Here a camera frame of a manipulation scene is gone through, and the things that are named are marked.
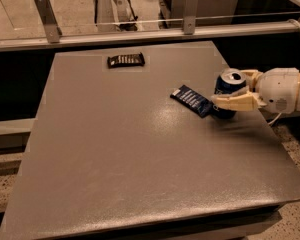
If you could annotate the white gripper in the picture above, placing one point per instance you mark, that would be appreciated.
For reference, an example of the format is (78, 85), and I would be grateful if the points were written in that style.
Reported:
(278, 89)

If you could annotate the blue pepsi can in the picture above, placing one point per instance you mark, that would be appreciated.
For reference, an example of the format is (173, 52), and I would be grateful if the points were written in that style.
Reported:
(229, 81)

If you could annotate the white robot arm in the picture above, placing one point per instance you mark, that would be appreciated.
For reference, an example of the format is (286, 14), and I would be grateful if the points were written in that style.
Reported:
(276, 91)

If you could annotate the blue rxbar blueberry wrapper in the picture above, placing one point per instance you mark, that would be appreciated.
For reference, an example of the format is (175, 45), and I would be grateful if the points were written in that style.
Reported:
(193, 101)

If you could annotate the black snack bar wrapper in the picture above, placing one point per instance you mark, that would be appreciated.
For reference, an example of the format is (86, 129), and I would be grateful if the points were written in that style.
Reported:
(126, 60)

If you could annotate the horizontal metal rail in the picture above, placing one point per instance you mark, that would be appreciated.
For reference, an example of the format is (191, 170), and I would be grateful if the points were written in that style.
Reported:
(167, 35)

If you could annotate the right metal rail bracket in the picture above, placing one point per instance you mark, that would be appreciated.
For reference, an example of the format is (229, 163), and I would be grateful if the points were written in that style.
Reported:
(189, 16)

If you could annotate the metal rail bracket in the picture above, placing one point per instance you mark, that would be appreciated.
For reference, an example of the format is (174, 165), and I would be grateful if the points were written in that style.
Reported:
(48, 19)
(189, 16)

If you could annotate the left metal rail bracket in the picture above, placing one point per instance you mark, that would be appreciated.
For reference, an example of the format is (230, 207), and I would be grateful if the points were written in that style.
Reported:
(48, 19)

